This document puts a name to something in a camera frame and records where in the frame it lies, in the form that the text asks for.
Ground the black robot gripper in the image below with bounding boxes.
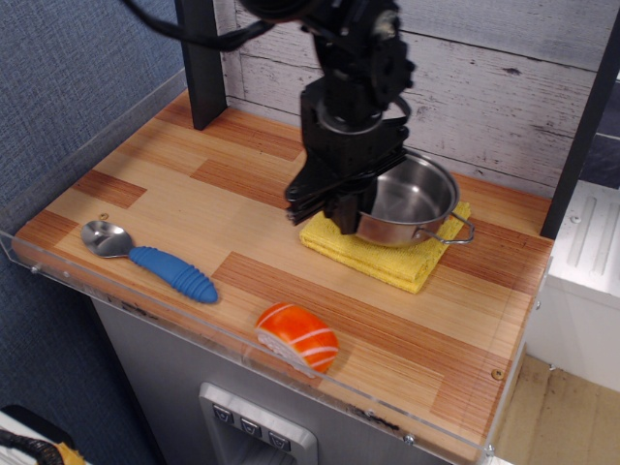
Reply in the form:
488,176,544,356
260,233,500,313
283,77,411,236

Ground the stainless steel pot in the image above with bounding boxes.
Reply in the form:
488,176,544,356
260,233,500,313
356,150,475,247

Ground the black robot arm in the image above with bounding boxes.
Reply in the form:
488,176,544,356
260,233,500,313
243,1,416,234

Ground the yellow folded cloth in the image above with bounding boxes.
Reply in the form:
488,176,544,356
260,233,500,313
299,213,449,294

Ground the orange salmon sushi toy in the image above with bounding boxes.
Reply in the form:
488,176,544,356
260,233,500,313
255,302,339,373

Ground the grey dispenser button panel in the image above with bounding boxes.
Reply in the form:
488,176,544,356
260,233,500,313
199,383,319,464

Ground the white ribbed appliance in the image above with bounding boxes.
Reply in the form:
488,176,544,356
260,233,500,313
525,181,619,391

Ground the clear acrylic table guard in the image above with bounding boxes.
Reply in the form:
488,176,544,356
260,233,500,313
1,71,550,464

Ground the yellow object at corner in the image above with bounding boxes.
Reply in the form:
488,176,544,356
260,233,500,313
43,443,87,465

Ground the black vertical left post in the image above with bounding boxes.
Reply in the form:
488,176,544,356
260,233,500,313
174,0,228,130

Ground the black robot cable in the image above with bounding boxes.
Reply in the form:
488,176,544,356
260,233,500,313
120,0,277,52

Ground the black vertical frame post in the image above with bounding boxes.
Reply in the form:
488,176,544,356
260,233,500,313
540,14,619,239

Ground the spoon with blue handle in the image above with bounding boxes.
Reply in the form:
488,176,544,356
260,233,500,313
80,220,219,303

